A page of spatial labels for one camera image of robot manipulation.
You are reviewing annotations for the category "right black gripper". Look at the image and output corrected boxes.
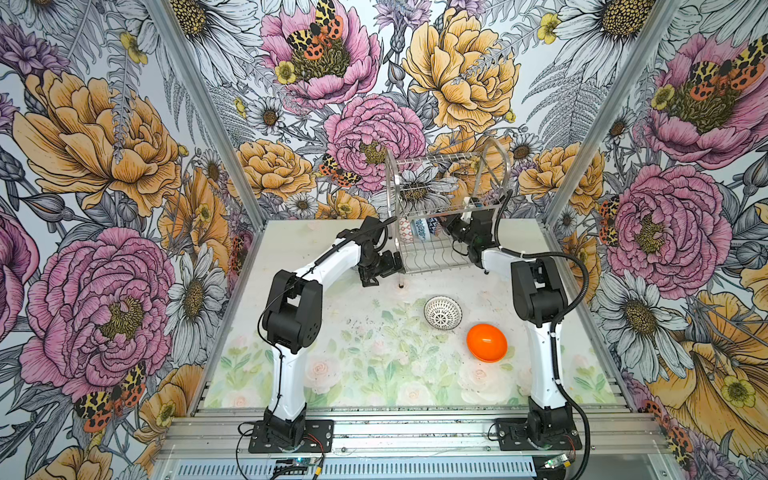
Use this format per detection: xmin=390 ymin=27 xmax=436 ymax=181
xmin=436 ymin=210 xmax=478 ymax=245

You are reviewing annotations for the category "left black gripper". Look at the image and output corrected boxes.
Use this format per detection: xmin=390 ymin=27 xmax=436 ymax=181
xmin=358 ymin=250 xmax=405 ymax=286

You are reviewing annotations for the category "blue floral bowl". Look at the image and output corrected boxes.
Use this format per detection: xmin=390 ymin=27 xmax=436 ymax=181
xmin=412 ymin=218 xmax=431 ymax=242

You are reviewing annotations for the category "silver wire dish rack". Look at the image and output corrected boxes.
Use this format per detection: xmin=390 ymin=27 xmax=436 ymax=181
xmin=384 ymin=136 xmax=513 ymax=288

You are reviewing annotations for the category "dark blue patterned bowl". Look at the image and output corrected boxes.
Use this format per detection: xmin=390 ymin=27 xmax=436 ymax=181
xmin=398 ymin=218 xmax=414 ymax=244

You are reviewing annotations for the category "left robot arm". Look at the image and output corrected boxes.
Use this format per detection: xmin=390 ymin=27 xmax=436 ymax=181
xmin=252 ymin=217 xmax=403 ymax=451

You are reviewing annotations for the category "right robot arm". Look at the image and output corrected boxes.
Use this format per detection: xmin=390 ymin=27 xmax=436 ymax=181
xmin=439 ymin=210 xmax=581 ymax=449

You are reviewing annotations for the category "white black lattice bowl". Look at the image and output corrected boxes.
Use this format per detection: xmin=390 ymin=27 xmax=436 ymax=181
xmin=423 ymin=296 xmax=463 ymax=331

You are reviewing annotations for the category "orange plastic bowl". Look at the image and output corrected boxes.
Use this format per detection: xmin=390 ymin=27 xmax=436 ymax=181
xmin=466 ymin=324 xmax=508 ymax=363

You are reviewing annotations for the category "green circuit board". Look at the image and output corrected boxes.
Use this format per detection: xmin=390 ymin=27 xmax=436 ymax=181
xmin=543 ymin=453 xmax=571 ymax=469

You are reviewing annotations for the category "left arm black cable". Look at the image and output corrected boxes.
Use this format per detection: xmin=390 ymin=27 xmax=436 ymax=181
xmin=254 ymin=215 xmax=397 ymax=418

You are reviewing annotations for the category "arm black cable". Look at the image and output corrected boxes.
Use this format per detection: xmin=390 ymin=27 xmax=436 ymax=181
xmin=493 ymin=189 xmax=592 ymax=480
xmin=254 ymin=215 xmax=397 ymax=418

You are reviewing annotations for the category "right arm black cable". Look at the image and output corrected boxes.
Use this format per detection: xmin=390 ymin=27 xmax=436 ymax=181
xmin=493 ymin=189 xmax=592 ymax=480

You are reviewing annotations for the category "aluminium front rail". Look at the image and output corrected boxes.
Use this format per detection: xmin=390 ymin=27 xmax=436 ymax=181
xmin=151 ymin=406 xmax=685 ymax=479

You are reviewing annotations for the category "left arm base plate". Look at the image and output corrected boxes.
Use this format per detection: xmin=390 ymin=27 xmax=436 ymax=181
xmin=248 ymin=419 xmax=335 ymax=454

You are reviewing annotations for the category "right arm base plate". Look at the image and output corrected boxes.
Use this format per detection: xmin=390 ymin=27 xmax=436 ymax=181
xmin=494 ymin=418 xmax=583 ymax=452

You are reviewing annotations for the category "left aluminium corner post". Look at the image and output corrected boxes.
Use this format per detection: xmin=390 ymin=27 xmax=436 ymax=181
xmin=147 ymin=1 xmax=266 ymax=233

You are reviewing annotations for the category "aluminium corner post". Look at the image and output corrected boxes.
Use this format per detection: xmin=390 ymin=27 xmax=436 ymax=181
xmin=147 ymin=1 xmax=266 ymax=233
xmin=542 ymin=1 xmax=682 ymax=227

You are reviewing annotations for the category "right aluminium corner post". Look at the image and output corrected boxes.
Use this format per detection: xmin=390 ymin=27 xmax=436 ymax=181
xmin=542 ymin=1 xmax=682 ymax=227

